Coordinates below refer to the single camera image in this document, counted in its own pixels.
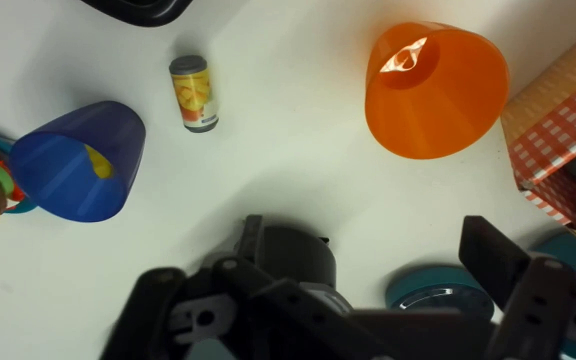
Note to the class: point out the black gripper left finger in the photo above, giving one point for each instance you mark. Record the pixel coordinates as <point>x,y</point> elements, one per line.
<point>251,238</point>

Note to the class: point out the teal frying pan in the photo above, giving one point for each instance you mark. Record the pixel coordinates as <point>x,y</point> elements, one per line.
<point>434,291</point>

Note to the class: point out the red checkered cardboard basket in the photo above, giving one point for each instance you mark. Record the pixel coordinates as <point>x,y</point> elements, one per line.
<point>554,133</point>

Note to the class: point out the yellow toy potato chip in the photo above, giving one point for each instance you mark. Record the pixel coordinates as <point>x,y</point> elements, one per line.
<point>100,163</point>

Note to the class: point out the black ribbed plastic tray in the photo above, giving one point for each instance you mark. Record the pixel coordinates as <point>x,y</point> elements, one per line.
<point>138,10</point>

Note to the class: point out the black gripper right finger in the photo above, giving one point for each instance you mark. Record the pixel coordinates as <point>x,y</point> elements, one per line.
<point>495,261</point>

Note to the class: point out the blue plastic cup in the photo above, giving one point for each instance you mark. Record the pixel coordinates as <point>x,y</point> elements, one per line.
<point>54,173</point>

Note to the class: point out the teal toy pot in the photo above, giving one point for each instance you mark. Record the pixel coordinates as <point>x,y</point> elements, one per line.
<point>568,251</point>

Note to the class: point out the orange plastic cup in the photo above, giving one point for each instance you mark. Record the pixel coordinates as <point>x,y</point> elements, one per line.
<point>434,112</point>

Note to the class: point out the small toy food can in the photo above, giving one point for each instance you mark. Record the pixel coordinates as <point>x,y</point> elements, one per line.
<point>194,92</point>

